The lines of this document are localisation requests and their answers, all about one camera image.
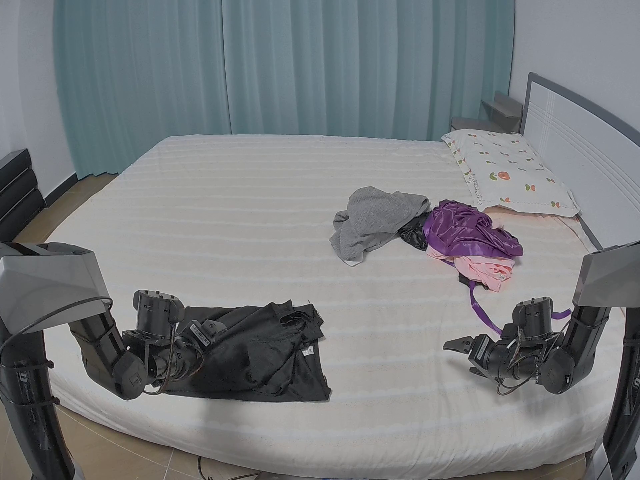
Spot white printed pillow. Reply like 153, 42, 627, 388
441, 129, 582, 217

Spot shiny black garment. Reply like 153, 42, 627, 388
398, 213, 433, 251

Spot black T-shirt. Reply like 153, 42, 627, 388
162, 298, 333, 403

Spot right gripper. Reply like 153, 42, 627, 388
443, 334, 507, 381

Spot grey bedside table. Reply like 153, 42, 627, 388
451, 91, 523, 134

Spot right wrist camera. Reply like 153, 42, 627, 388
512, 295, 555, 341

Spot black chest of drawers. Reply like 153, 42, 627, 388
0, 149, 48, 241

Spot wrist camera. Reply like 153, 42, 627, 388
512, 295, 555, 341
132, 289, 185, 341

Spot bed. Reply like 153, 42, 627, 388
10, 72, 640, 469

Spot pink garment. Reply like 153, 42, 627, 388
426, 248, 516, 291

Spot grey garment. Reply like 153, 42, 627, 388
329, 186, 432, 267

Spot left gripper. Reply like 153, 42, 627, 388
170, 319, 226, 374

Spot blue-green curtain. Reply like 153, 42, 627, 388
52, 0, 233, 179
222, 0, 516, 141

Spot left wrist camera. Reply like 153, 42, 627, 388
132, 289, 185, 341

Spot purple garment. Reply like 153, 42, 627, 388
422, 199, 572, 336

